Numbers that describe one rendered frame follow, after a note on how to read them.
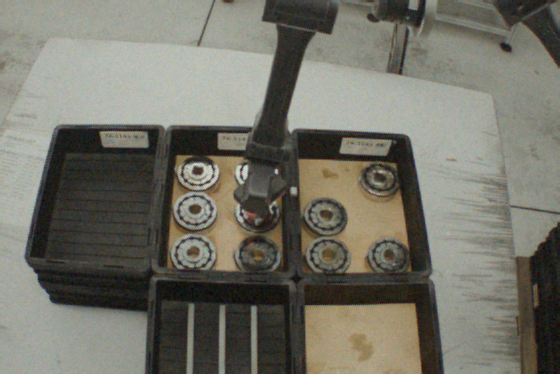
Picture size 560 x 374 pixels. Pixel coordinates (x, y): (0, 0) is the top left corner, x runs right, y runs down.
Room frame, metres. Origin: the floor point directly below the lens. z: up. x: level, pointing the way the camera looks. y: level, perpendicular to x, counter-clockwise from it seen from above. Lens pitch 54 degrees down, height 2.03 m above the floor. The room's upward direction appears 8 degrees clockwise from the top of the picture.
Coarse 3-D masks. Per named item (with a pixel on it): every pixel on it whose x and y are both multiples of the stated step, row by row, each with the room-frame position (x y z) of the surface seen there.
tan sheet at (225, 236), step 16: (224, 160) 0.91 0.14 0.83; (240, 160) 0.92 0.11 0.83; (224, 176) 0.87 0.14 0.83; (176, 192) 0.80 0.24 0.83; (224, 192) 0.82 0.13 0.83; (224, 208) 0.77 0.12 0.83; (224, 224) 0.73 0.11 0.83; (176, 240) 0.67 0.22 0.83; (224, 240) 0.69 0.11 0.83; (240, 240) 0.69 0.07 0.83; (272, 240) 0.71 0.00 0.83; (192, 256) 0.63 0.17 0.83; (224, 256) 0.65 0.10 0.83; (256, 256) 0.66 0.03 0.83
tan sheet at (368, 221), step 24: (312, 168) 0.93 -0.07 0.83; (336, 168) 0.94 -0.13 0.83; (360, 168) 0.95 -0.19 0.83; (312, 192) 0.85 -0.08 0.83; (336, 192) 0.86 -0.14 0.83; (360, 192) 0.87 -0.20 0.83; (360, 216) 0.80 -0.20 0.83; (384, 216) 0.81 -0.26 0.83; (312, 240) 0.72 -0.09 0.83; (360, 240) 0.74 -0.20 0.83; (360, 264) 0.67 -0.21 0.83
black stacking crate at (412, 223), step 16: (304, 144) 0.95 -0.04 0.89; (320, 144) 0.96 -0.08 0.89; (336, 144) 0.96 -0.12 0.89; (400, 144) 0.99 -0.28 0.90; (336, 160) 0.96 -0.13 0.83; (352, 160) 0.97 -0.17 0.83; (368, 160) 0.98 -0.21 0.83; (384, 160) 0.98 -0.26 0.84; (400, 160) 0.97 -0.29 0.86; (400, 176) 0.93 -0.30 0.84; (400, 192) 0.90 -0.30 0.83; (416, 208) 0.79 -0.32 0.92; (416, 224) 0.75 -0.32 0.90; (416, 240) 0.72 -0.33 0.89; (416, 256) 0.69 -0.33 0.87
